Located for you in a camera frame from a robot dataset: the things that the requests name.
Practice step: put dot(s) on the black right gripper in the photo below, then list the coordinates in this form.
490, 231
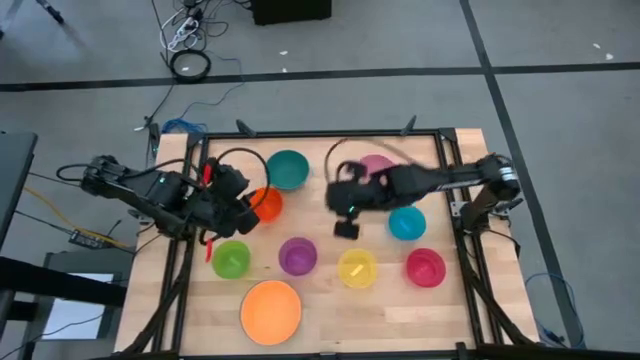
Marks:
350, 195

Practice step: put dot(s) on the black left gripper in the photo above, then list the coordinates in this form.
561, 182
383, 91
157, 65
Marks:
215, 210

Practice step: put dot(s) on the small orange-red plastic bowl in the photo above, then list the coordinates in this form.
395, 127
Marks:
271, 205

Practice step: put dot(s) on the pink plastic bowl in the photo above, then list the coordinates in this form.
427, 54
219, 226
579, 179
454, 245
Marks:
375, 162

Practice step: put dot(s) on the teal plastic bowl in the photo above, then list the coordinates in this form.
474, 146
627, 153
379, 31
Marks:
287, 170

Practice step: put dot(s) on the lime green plastic bowl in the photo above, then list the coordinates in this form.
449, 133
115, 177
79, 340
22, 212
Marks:
231, 260

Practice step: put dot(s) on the cyan blue plastic bowl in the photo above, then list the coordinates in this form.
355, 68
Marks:
407, 223

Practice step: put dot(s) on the yellow plastic bowl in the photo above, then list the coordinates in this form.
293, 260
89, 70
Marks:
357, 268

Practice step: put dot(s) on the purple plastic bowl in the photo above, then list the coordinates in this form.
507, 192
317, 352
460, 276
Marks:
298, 256

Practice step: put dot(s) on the red plastic bowl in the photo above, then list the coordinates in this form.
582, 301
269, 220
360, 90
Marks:
426, 267

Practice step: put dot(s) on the large plastic bowl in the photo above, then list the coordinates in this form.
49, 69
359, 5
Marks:
270, 312

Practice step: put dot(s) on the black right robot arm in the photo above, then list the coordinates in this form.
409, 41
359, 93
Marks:
450, 181

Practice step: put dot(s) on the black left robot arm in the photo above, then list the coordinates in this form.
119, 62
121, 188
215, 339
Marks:
150, 192

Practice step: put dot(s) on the black power adapter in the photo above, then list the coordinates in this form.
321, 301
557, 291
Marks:
154, 136

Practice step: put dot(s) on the black electronics box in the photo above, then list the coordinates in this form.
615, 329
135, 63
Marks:
87, 239

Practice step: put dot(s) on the white power strip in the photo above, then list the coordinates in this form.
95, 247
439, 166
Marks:
186, 24

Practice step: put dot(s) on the black box on floor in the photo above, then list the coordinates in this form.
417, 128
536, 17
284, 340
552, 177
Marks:
290, 10

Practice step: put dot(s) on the grey stand with white panel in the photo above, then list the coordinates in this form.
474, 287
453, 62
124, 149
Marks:
75, 315

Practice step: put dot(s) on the black beam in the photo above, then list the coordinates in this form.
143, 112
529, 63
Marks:
50, 280

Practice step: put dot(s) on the dark grey desk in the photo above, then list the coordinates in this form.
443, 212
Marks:
15, 170

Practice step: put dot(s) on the black tripod leg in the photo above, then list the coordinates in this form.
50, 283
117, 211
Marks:
50, 10

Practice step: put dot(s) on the black aluminium table frame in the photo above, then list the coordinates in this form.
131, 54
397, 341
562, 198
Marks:
320, 134

